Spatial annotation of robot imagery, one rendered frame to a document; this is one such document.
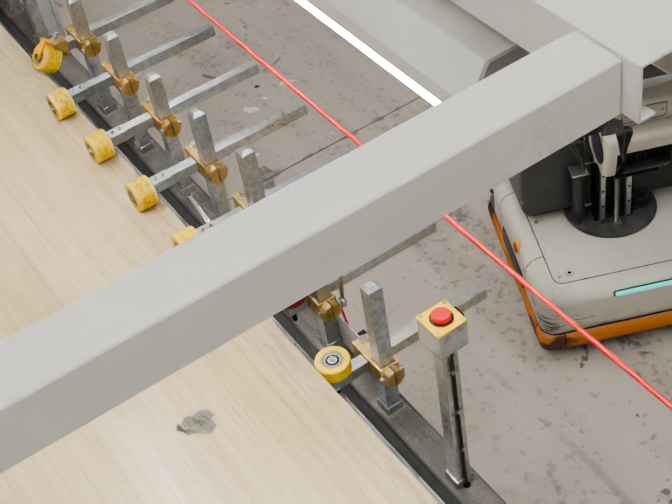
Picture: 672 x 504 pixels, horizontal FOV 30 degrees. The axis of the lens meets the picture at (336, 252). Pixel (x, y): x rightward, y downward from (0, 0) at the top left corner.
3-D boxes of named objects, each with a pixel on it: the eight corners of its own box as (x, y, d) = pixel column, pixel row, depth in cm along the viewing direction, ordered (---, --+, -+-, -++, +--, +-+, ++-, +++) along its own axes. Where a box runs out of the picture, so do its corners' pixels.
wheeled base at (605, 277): (485, 214, 426) (481, 158, 409) (667, 174, 428) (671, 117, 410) (541, 360, 378) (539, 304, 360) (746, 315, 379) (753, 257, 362)
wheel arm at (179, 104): (253, 67, 351) (251, 57, 349) (260, 73, 349) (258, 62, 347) (96, 147, 336) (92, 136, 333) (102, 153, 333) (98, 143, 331)
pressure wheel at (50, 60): (44, 66, 375) (54, 41, 372) (55, 78, 369) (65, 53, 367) (27, 62, 371) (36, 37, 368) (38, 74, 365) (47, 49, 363)
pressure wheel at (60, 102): (79, 112, 348) (73, 112, 356) (66, 86, 346) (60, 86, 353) (60, 121, 346) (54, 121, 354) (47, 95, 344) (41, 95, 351)
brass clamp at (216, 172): (206, 152, 329) (202, 137, 326) (231, 177, 320) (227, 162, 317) (185, 162, 327) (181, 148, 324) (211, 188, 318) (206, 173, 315)
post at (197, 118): (235, 242, 343) (198, 104, 309) (241, 249, 341) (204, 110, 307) (224, 248, 342) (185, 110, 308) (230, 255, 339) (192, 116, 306)
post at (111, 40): (153, 160, 377) (112, 27, 343) (159, 166, 374) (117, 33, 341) (143, 165, 376) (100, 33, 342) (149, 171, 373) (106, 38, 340)
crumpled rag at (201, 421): (218, 408, 270) (216, 401, 268) (216, 433, 265) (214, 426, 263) (177, 412, 270) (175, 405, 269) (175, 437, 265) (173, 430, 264)
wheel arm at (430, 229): (429, 227, 312) (427, 214, 309) (437, 234, 310) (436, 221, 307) (282, 312, 298) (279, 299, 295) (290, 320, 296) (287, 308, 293)
